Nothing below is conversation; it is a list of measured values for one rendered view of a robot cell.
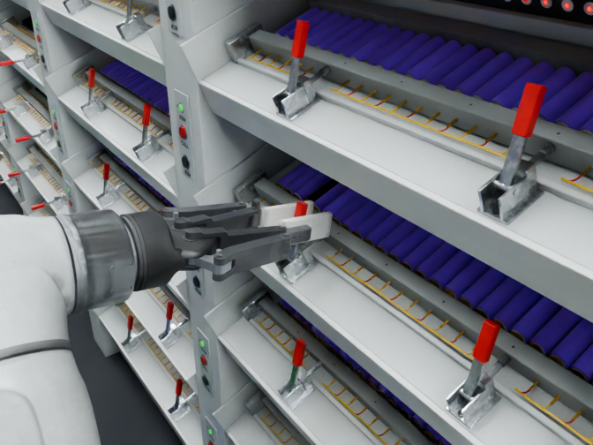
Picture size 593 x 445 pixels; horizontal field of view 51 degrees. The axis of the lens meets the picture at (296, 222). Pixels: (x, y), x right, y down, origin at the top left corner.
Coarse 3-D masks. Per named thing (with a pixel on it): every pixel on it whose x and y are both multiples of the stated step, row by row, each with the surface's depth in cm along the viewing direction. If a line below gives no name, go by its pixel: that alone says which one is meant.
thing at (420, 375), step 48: (240, 192) 85; (288, 288) 72; (336, 288) 70; (336, 336) 67; (384, 336) 63; (384, 384) 63; (432, 384) 57; (528, 384) 54; (480, 432) 53; (528, 432) 51
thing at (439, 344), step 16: (320, 256) 73; (336, 272) 70; (384, 304) 65; (400, 320) 63; (432, 336) 60; (448, 352) 58; (496, 384) 55; (512, 400) 53; (544, 416) 51; (560, 432) 50
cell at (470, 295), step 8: (488, 272) 62; (496, 272) 62; (480, 280) 62; (488, 280) 61; (496, 280) 61; (504, 280) 62; (472, 288) 61; (480, 288) 61; (488, 288) 61; (464, 296) 61; (472, 296) 61; (480, 296) 61; (472, 304) 60
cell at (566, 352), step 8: (584, 320) 55; (576, 328) 55; (584, 328) 54; (592, 328) 54; (568, 336) 54; (576, 336) 54; (584, 336) 54; (592, 336) 54; (560, 344) 54; (568, 344) 54; (576, 344) 54; (584, 344) 54; (552, 352) 54; (560, 352) 53; (568, 352) 53; (576, 352) 53; (560, 360) 53; (568, 360) 53
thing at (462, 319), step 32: (288, 192) 81; (352, 256) 71; (384, 256) 67; (384, 288) 66; (416, 288) 63; (416, 320) 62; (448, 320) 60; (480, 320) 58; (512, 352) 54; (544, 384) 52; (576, 384) 50; (576, 416) 50
